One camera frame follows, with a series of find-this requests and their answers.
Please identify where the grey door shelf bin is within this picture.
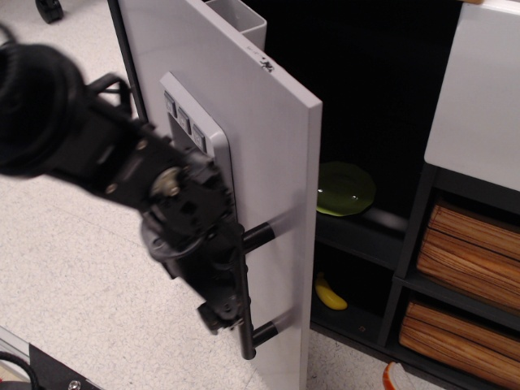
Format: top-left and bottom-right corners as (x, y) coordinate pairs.
(206, 0), (267, 51)

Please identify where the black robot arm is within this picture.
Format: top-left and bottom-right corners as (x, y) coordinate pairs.
(1, 27), (252, 332)

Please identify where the black caster wheel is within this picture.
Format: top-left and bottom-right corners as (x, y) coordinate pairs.
(35, 0), (64, 24)

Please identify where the orange white object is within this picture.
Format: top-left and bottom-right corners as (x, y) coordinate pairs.
(383, 362), (415, 390)

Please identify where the wooden striped bin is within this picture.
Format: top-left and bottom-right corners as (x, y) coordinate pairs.
(417, 201), (519, 313)
(399, 301), (519, 389)

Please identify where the grey water dispenser panel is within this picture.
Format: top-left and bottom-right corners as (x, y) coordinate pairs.
(160, 72), (236, 219)

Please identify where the grey toy fridge door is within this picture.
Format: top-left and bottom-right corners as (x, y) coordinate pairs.
(119, 1), (322, 389)

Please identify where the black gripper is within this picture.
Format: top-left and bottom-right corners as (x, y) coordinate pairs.
(141, 212), (245, 335)

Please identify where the black bar door handle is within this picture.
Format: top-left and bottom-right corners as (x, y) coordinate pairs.
(237, 223), (278, 361)

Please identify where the green plate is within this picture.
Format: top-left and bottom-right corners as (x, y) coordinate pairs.
(316, 162), (377, 217)

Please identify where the lower wooden striped bin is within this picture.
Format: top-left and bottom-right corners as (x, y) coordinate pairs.
(399, 301), (519, 389)

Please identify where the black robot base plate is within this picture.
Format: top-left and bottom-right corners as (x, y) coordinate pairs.
(0, 343), (102, 390)

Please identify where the upper wooden striped bin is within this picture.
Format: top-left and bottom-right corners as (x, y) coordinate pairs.
(417, 201), (519, 313)

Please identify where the yellow toy banana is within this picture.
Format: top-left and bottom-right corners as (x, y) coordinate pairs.
(314, 272), (349, 311)

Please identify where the dark grey cabinet frame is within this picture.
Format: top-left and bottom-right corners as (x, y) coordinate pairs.
(106, 0), (520, 390)

